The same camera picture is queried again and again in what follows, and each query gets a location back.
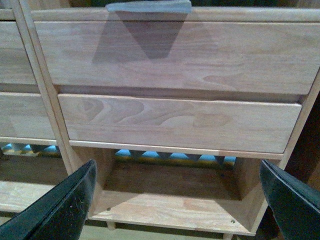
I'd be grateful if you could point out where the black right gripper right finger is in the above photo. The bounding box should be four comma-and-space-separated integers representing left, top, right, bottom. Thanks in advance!
259, 159, 320, 240

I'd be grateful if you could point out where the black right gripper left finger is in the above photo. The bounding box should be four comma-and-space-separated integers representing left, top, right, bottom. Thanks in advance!
0, 159, 97, 240

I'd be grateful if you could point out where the white illustrated thick book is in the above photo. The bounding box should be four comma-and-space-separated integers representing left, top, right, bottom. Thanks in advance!
105, 0, 192, 14

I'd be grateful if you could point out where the left wooden shelf unit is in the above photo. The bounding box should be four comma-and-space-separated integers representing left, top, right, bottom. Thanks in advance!
0, 0, 76, 213

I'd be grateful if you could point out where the wooden shelf unit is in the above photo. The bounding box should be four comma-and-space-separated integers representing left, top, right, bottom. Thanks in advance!
0, 0, 76, 213
12, 0, 320, 240

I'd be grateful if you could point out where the right wooden shelf unit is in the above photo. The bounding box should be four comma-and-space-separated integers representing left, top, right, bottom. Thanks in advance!
12, 0, 320, 240

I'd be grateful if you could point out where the blue yellow patterned mat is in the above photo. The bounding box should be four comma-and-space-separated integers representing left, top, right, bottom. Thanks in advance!
0, 142, 236, 170

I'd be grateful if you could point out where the lower right wooden drawer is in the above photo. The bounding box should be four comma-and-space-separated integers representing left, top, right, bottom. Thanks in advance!
58, 94, 302, 154

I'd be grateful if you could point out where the wooden drawer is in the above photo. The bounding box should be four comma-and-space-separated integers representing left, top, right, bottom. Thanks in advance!
35, 21, 320, 95
58, 94, 302, 154
0, 92, 55, 140
0, 21, 36, 85

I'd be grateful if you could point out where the lower left wooden drawer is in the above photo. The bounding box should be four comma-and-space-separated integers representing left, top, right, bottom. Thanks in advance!
0, 92, 55, 140

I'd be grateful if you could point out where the upper left wooden drawer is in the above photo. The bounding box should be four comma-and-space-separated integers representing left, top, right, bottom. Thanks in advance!
0, 21, 36, 85

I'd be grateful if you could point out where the upper right wooden drawer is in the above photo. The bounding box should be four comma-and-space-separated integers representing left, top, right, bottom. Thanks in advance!
35, 21, 320, 95

